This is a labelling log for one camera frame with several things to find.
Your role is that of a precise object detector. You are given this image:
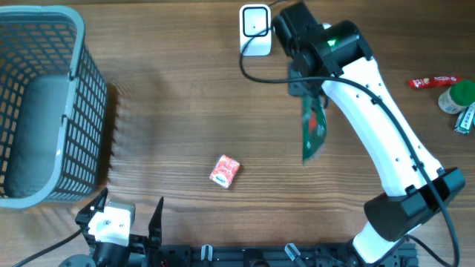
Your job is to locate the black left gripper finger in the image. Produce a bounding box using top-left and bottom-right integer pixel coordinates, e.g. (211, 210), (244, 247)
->
(148, 197), (164, 248)
(75, 188), (108, 226)

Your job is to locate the green 3M gloves package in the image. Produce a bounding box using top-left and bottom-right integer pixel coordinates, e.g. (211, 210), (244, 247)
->
(301, 96), (327, 165)

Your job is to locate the red Nestle stick sachet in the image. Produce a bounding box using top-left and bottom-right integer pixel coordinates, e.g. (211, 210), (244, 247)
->
(407, 76), (462, 89)

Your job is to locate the green lid plastic jar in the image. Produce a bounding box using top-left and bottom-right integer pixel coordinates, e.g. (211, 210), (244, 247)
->
(438, 80), (474, 114)

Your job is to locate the green white candy bar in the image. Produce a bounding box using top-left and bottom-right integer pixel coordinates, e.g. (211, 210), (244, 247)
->
(454, 103), (475, 134)

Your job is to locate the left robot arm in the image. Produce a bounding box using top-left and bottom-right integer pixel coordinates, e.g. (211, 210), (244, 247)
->
(60, 188), (168, 267)

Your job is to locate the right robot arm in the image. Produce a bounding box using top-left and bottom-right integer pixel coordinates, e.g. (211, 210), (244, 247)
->
(272, 2), (465, 265)

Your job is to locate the white barcode scanner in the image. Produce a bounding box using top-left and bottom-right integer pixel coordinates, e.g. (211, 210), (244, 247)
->
(239, 4), (272, 56)

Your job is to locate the grey plastic shopping basket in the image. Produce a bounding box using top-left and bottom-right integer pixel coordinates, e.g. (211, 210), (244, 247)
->
(1, 5), (108, 209)

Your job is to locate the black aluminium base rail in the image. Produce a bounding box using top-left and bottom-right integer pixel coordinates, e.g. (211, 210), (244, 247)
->
(159, 243), (419, 267)

